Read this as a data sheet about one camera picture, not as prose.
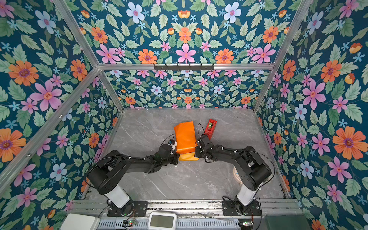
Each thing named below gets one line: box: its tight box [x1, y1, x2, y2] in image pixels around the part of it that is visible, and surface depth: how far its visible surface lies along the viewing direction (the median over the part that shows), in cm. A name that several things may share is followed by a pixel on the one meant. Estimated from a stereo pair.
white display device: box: [147, 211, 178, 230], surface depth 68 cm
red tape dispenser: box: [204, 118, 218, 141], surface depth 103 cm
